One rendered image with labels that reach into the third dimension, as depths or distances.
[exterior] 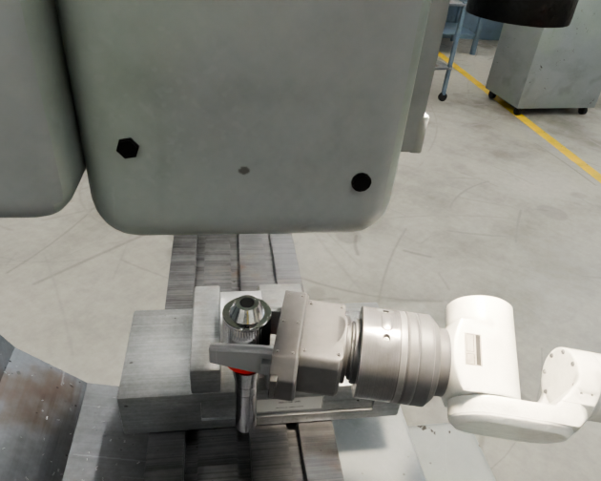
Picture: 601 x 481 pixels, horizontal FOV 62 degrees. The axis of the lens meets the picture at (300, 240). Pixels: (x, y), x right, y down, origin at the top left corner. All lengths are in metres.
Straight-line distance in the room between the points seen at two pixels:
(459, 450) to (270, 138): 0.77
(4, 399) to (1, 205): 0.47
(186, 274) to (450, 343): 0.53
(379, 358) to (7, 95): 0.35
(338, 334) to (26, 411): 0.43
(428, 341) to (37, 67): 0.37
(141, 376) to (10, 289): 1.88
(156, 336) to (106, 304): 1.61
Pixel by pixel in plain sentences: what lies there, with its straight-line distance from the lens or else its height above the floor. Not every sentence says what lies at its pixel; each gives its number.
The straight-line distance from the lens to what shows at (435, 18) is 0.37.
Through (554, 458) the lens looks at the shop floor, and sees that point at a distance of 2.03.
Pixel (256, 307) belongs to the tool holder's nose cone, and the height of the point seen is 1.18.
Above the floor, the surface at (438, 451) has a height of 0.74.
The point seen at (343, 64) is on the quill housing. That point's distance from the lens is 0.27.
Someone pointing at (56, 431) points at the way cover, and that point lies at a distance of 0.76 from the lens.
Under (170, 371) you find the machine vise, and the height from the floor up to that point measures 1.01.
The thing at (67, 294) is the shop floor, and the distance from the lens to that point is 2.40.
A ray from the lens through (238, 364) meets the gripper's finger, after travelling 0.49.
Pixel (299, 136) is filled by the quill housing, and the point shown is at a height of 1.39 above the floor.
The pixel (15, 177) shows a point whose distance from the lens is 0.29.
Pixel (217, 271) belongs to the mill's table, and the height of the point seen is 0.94.
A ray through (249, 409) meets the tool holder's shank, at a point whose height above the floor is 1.03.
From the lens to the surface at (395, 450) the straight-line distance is 0.79.
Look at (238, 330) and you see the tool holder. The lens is 0.47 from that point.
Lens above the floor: 1.50
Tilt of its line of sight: 35 degrees down
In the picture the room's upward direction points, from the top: 5 degrees clockwise
